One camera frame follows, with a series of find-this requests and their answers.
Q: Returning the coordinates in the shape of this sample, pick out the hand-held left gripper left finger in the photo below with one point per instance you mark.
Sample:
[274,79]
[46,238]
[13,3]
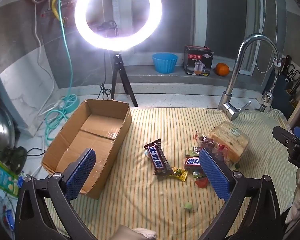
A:
[80,172]

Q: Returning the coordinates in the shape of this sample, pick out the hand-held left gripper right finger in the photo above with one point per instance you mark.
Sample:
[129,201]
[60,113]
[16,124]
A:
[215,175]

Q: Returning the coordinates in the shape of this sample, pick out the small chocolate bar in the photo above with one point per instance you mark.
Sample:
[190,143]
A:
[192,162]

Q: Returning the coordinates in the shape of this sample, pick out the dark bread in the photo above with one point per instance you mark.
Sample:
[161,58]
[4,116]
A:
[207,141]

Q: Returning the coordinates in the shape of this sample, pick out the yellow candy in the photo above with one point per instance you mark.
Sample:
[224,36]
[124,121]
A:
[178,173]

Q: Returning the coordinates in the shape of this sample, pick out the pale green jelly cup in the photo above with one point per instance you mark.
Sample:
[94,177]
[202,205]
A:
[188,207]

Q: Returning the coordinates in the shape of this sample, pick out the cardboard box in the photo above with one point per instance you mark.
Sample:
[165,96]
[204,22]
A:
[95,130]

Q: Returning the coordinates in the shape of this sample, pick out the large chocolate bar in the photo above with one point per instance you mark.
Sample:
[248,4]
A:
[158,158]

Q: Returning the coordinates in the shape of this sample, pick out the person's right hand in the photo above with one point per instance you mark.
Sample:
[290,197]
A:
[298,195]

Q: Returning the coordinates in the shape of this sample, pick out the red jelly cup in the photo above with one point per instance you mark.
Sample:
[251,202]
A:
[201,181]

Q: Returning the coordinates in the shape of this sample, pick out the red snack wrapper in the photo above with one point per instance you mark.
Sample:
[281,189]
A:
[223,155]

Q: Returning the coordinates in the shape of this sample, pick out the green candy packet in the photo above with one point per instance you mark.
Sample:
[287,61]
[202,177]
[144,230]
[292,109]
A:
[192,152]

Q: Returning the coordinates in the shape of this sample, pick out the toast bread package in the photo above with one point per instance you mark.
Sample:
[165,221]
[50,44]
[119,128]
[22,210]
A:
[230,137]

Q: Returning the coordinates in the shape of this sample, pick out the chrome pull-out sprayer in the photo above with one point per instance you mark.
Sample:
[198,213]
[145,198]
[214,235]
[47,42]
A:
[266,100]

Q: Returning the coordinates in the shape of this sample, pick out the black knife holder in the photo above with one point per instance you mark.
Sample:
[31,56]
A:
[288,85]

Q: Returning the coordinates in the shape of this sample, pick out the black scissors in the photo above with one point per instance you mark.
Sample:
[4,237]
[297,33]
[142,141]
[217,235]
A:
[295,76]

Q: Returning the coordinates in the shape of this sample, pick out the black power adapter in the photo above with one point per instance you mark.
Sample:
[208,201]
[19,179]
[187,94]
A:
[15,157]

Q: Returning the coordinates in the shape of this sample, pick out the striped cloth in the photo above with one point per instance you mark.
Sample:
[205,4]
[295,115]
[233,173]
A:
[145,200]

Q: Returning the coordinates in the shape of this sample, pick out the chrome faucet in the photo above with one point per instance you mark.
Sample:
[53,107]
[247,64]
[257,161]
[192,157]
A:
[233,85]

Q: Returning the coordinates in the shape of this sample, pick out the green daisy print packet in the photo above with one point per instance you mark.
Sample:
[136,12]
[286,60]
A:
[2,176]

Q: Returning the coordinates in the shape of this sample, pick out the beige cloth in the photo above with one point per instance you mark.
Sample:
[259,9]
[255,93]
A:
[132,233]

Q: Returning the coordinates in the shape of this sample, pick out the blue packet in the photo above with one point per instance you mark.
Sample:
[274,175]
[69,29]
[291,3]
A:
[9,218]

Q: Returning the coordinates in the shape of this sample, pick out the orange fruit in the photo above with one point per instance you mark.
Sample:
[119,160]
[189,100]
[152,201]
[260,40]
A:
[222,69]

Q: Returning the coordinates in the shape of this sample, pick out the steel pot lid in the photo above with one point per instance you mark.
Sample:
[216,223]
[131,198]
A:
[0,122]

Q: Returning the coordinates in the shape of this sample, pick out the black tripod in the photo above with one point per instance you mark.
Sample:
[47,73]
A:
[118,66]

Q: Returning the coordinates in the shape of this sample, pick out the black teapot box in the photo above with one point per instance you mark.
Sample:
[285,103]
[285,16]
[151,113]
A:
[197,60]

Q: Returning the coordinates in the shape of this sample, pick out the blue plastic bowl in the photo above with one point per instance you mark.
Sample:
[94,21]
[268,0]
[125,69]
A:
[165,63]

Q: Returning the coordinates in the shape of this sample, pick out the black phone clamp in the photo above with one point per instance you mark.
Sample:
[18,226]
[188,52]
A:
[107,28]

